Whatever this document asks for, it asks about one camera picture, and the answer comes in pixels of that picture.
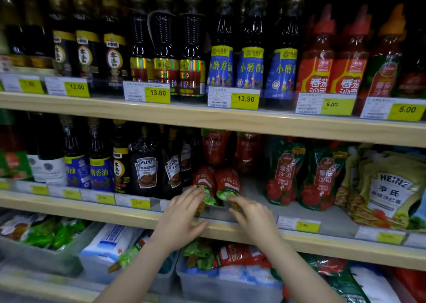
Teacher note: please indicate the green packet with brown end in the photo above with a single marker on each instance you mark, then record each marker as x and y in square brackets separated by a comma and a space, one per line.
[128, 256]

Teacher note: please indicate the clear plastic bin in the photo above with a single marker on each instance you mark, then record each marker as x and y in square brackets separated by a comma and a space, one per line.
[96, 272]
[216, 291]
[50, 259]

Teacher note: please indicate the dark bottle white label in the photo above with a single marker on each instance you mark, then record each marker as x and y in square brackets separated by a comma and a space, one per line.
[48, 159]

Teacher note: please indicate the person's right thumb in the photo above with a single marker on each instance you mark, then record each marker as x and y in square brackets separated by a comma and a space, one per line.
[237, 217]

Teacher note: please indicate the black pepper sauce bottle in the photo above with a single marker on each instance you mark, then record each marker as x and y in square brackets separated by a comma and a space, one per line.
[186, 159]
[171, 173]
[144, 169]

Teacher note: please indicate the white blue packets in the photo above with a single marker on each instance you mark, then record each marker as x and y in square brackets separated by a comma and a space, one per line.
[233, 274]

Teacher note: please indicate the person's left little finger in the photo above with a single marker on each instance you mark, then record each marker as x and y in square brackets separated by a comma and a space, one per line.
[170, 206]

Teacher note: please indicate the row of yellow price tags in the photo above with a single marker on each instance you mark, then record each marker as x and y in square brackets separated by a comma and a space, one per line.
[244, 100]
[298, 225]

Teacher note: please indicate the white and brown packet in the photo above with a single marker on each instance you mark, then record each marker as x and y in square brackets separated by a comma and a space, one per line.
[16, 226]

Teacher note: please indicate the person's left forearm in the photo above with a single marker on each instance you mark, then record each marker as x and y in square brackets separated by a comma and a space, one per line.
[139, 272]

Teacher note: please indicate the white plastic bag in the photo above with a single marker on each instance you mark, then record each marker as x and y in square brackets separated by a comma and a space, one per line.
[374, 284]

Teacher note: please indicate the orange-capped sauce bottle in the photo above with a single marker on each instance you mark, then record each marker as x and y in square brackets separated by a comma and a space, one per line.
[382, 69]

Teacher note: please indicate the person's left thumb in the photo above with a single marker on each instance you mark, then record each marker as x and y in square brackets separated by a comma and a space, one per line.
[199, 228]

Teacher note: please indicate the green and red packet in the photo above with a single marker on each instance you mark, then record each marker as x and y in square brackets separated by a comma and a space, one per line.
[15, 163]

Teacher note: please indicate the wooden shelf board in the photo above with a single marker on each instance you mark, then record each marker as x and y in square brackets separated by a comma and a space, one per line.
[213, 119]
[133, 214]

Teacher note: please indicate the red and white packet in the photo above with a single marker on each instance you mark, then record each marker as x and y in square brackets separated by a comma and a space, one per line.
[239, 254]

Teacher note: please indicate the sesame oil bottle blue label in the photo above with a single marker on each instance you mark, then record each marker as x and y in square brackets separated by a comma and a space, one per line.
[77, 166]
[250, 66]
[101, 169]
[283, 69]
[221, 63]

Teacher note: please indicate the green red ketchup pouch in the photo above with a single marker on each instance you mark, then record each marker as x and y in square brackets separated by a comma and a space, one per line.
[321, 179]
[284, 173]

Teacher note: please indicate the dark red sauce bottle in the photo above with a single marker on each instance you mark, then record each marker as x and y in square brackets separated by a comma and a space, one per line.
[414, 79]

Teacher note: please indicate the dark bottle holographic label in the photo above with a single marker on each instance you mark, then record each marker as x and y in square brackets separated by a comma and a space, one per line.
[140, 46]
[192, 53]
[163, 46]

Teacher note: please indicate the yellow salad dressing pouch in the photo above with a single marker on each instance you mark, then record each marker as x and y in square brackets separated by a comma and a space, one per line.
[346, 186]
[389, 193]

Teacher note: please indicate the person's right forearm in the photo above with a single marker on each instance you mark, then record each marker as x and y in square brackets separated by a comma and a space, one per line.
[299, 272]

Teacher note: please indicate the dark bottle amber label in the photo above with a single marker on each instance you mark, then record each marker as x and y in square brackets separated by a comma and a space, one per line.
[36, 36]
[13, 33]

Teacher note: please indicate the green seasoning packets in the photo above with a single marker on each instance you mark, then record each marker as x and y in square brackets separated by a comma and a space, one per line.
[53, 234]

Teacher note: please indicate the person's left hand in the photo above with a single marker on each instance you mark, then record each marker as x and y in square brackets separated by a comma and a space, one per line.
[174, 224]

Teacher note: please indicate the dark green pouch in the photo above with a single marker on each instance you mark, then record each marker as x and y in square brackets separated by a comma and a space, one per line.
[347, 287]

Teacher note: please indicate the blue packet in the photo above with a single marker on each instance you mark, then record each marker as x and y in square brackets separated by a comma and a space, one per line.
[420, 213]

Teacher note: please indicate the red-capped tall ketchup bottle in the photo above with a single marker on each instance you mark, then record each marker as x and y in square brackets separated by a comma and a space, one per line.
[316, 66]
[349, 69]

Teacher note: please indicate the person's left middle finger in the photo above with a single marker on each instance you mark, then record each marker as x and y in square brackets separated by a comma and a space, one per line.
[190, 196]

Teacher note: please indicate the white and blue bag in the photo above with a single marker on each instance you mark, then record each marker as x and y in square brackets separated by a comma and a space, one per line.
[106, 242]

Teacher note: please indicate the red ketchup squeeze bottle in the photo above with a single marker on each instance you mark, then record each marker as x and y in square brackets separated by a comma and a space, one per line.
[204, 179]
[247, 153]
[227, 183]
[214, 146]

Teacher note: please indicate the green vegetable print packet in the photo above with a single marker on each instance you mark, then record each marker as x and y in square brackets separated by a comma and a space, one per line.
[199, 254]

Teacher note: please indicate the person's right hand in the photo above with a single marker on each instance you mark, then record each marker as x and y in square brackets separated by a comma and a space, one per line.
[258, 223]

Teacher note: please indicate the dark sauce bottle black label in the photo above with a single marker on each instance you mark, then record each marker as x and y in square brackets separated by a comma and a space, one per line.
[86, 46]
[114, 49]
[62, 46]
[121, 166]

